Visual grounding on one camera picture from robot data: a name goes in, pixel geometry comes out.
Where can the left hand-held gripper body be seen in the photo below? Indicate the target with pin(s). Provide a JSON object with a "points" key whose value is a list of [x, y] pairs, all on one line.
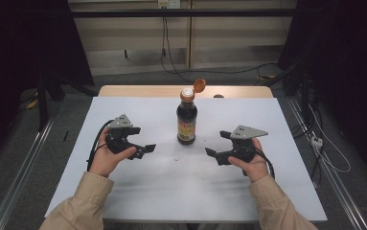
{"points": [[119, 140]]}

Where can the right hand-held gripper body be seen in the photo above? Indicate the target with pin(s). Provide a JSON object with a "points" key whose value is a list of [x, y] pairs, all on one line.
{"points": [[243, 147]]}

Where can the dark sauce bottle orange cap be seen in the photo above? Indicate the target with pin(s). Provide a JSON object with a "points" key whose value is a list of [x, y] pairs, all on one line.
{"points": [[186, 121]]}

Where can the person's right hand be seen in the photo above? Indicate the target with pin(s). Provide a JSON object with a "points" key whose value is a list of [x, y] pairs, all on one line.
{"points": [[253, 167]]}

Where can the person's left hand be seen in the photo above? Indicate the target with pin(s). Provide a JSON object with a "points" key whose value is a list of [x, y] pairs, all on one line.
{"points": [[106, 161]]}

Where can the small dark round knob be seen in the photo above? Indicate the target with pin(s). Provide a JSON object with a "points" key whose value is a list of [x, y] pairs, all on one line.
{"points": [[218, 96]]}

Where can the wooden table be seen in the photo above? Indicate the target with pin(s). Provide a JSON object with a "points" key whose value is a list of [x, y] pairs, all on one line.
{"points": [[139, 91]]}

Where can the white board table cover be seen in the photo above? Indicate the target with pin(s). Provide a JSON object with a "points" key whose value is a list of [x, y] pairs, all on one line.
{"points": [[178, 191]]}

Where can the small black stick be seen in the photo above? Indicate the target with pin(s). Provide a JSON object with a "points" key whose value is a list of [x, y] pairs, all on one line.
{"points": [[65, 135]]}

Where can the white power strip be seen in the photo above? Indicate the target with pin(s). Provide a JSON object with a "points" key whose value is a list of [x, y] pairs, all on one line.
{"points": [[316, 142]]}

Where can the black metal stand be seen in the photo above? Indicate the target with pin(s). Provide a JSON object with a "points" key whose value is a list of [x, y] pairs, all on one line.
{"points": [[42, 102], [305, 96]]}

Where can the yellow floor tape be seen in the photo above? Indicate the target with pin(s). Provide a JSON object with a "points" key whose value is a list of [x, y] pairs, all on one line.
{"points": [[32, 103]]}

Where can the black horizontal metal bar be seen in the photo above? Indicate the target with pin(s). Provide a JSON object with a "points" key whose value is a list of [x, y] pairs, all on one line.
{"points": [[171, 13]]}

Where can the black curtain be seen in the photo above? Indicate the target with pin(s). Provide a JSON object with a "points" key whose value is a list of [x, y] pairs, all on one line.
{"points": [[347, 64], [18, 48]]}

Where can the metal floor rail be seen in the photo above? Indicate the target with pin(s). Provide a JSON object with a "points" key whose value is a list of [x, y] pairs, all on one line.
{"points": [[334, 179], [27, 159]]}

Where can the white wall socket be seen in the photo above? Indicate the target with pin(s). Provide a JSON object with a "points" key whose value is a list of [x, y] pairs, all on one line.
{"points": [[169, 3]]}

